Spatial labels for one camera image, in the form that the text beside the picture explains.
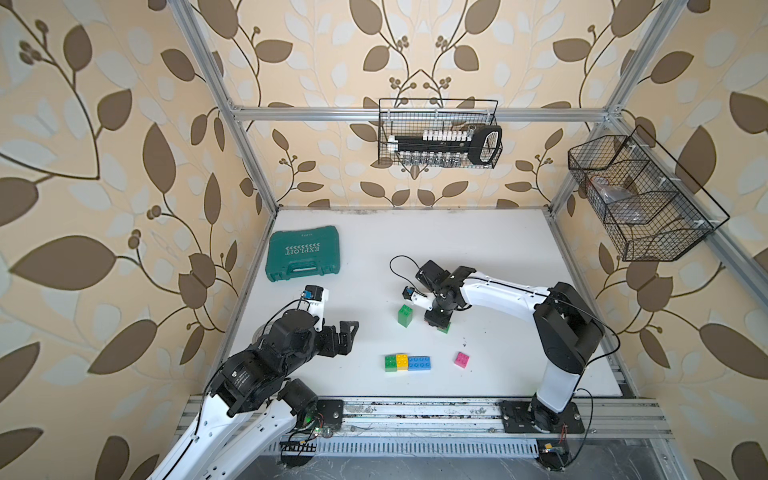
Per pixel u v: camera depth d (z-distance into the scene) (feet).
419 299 2.67
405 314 2.82
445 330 2.91
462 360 2.70
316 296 1.96
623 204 2.28
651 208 2.38
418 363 2.69
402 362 2.64
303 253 3.34
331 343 1.96
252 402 1.46
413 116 2.99
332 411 2.47
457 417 2.47
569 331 1.55
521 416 2.38
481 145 2.76
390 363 2.62
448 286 2.18
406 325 3.01
